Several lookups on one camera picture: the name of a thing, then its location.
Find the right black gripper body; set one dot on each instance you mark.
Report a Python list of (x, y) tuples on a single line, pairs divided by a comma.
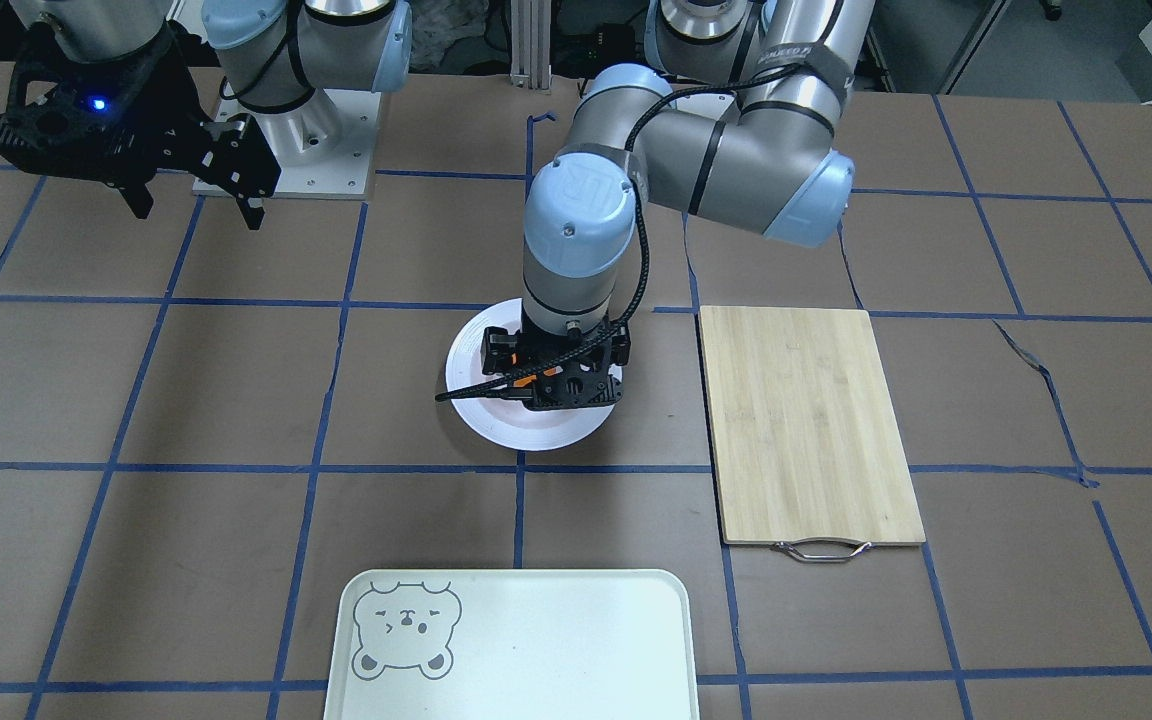
[(179, 108)]

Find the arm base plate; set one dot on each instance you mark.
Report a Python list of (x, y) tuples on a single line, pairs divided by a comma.
[(325, 148)]

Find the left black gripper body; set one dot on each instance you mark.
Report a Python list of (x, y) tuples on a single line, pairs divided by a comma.
[(497, 353)]

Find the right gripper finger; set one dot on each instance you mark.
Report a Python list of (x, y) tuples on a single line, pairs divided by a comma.
[(251, 210), (138, 199)]

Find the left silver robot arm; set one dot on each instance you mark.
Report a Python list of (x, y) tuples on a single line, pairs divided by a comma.
[(733, 120)]

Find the white round plate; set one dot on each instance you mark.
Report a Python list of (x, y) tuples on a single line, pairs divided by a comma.
[(505, 422)]

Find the cream bear tray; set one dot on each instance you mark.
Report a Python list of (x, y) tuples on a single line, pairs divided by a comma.
[(513, 644)]

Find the bamboo cutting board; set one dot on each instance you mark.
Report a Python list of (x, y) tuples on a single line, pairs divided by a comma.
[(805, 442)]

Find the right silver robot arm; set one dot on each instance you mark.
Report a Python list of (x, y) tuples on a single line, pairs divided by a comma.
[(276, 54)]

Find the aluminium frame post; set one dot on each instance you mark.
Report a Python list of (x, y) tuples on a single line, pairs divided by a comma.
[(530, 42)]

